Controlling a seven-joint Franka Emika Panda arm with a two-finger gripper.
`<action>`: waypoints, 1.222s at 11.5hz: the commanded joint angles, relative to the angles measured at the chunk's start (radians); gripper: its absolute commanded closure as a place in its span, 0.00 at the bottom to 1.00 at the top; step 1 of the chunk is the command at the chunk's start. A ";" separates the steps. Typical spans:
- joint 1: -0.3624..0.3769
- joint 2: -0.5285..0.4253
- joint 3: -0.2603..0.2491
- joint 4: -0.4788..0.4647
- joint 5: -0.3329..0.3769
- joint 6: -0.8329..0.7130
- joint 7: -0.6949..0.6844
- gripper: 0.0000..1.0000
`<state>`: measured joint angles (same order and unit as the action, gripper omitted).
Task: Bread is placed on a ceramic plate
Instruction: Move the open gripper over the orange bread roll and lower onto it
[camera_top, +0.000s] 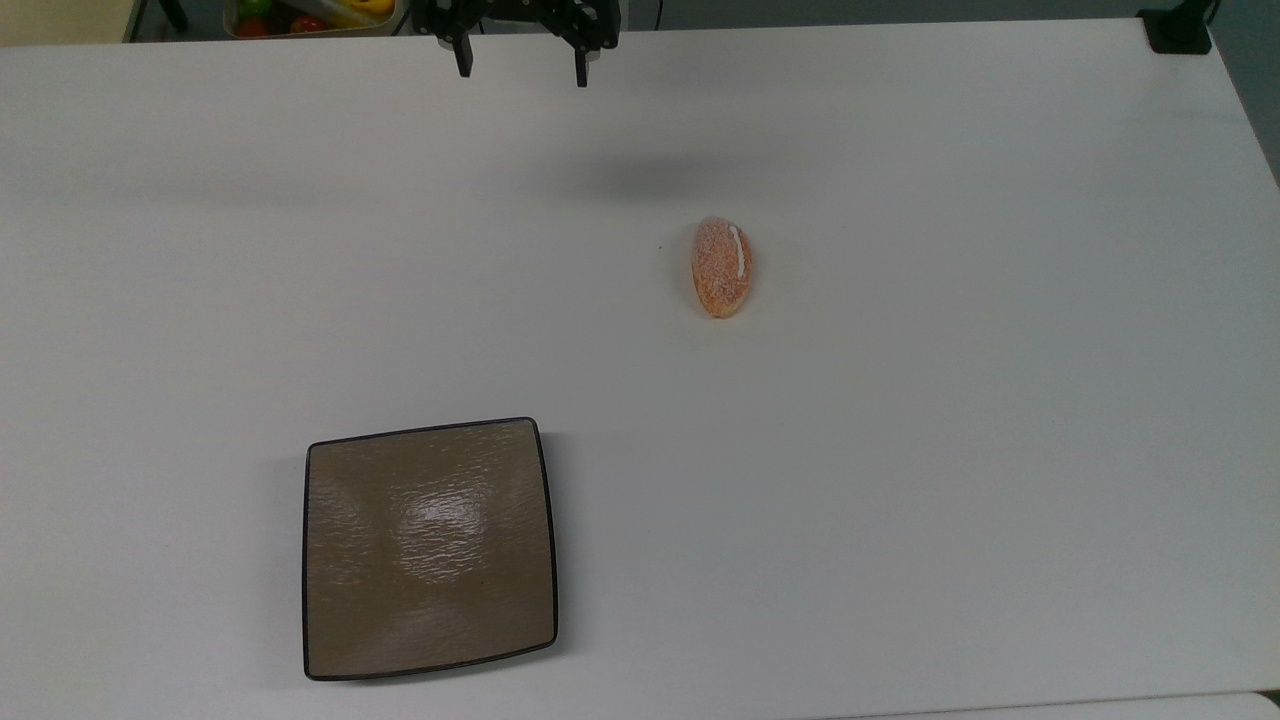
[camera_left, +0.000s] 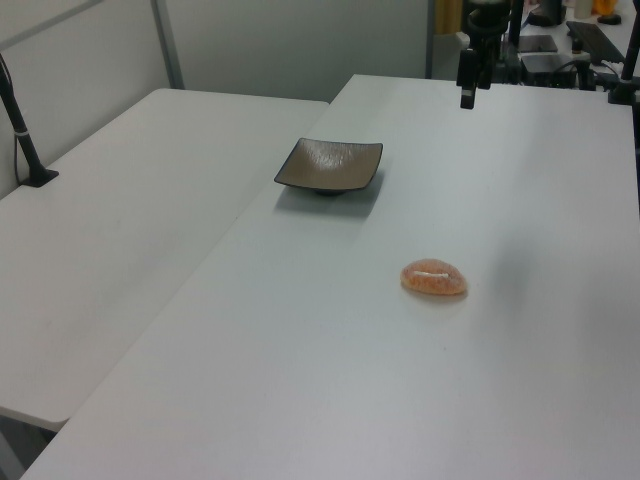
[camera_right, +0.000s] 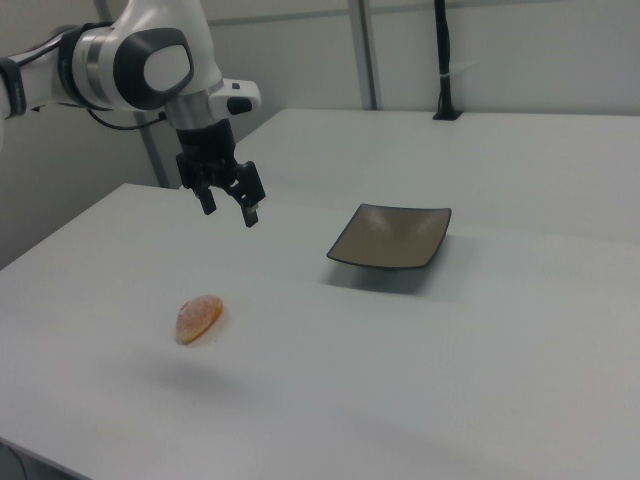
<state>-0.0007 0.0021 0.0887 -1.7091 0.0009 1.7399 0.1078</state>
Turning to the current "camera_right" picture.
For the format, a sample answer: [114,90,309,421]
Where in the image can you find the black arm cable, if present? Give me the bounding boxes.
[85,105,169,132]

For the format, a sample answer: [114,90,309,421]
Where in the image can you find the square brown ceramic plate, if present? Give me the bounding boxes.
[325,202,454,273]

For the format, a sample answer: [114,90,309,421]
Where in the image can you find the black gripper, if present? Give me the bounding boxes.
[174,121,267,229]

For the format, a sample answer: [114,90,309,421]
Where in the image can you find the black camera stand pole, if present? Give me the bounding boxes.
[431,0,464,123]

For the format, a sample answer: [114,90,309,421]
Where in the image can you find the grey metal partition post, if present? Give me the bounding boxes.
[346,0,379,111]

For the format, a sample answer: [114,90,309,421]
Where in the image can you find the orange bread roll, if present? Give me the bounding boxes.
[173,294,226,347]

